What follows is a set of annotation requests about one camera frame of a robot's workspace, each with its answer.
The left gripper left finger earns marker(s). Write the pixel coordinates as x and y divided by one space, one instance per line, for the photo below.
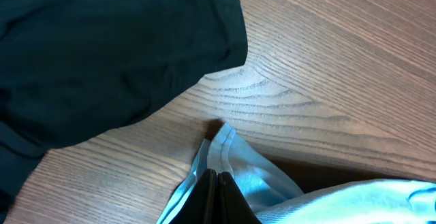
199 207

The black garment on left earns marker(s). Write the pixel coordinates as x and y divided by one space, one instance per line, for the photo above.
73 69

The light blue printed t-shirt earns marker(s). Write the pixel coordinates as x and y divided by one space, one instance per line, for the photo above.
275 198

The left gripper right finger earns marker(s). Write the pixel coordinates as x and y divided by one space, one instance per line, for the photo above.
232 207

